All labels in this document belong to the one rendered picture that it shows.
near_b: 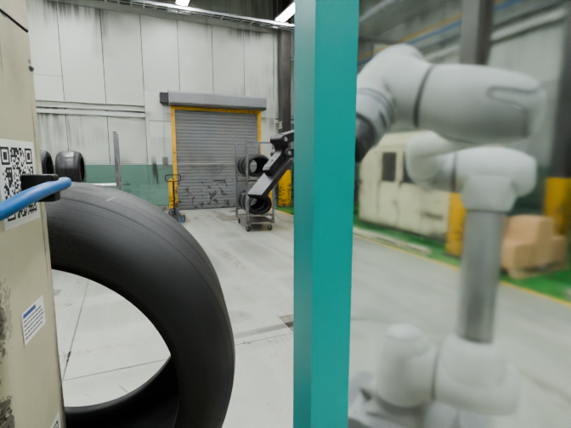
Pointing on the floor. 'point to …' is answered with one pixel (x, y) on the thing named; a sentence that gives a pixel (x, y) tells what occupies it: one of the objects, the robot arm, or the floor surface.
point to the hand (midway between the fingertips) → (285, 225)
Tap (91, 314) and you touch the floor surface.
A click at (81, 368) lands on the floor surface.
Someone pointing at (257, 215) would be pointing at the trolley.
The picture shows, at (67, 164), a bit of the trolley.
